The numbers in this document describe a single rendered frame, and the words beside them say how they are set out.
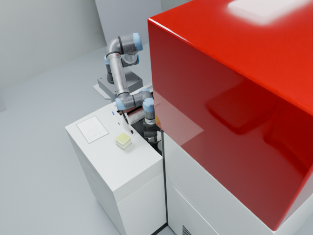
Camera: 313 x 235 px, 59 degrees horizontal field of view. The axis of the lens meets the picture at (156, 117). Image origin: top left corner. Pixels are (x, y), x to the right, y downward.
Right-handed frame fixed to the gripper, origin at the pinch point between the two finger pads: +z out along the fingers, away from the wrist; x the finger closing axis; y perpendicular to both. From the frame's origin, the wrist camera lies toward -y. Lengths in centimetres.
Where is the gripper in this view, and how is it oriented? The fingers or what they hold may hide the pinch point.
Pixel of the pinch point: (156, 141)
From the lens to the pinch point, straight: 180.9
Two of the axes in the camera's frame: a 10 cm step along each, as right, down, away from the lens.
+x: 0.6, 7.1, -7.0
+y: -10.0, 0.8, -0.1
